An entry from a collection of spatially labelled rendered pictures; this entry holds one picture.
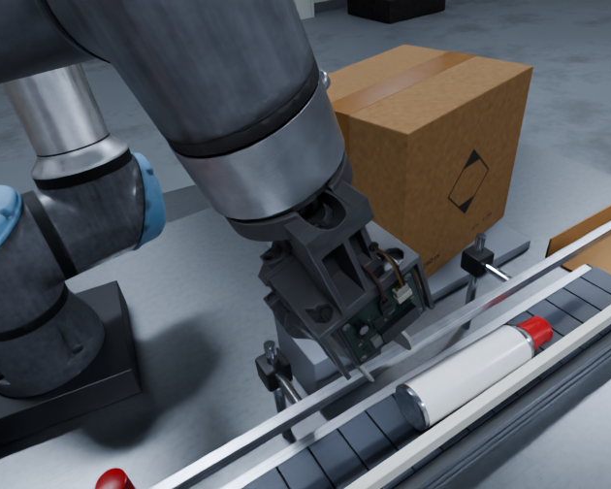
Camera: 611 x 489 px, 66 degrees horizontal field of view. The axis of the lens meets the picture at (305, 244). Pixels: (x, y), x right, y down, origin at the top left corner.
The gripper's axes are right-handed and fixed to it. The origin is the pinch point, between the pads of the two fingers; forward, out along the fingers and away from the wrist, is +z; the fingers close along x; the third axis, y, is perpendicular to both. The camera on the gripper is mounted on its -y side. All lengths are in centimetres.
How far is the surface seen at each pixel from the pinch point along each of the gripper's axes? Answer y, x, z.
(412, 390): 0.2, 2.3, 13.5
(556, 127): -145, 214, 185
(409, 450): 4.3, -2.0, 13.7
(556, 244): -12, 40, 35
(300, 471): -1.6, -11.9, 14.1
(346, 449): -0.8, -6.8, 15.8
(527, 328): 0.8, 18.1, 19.7
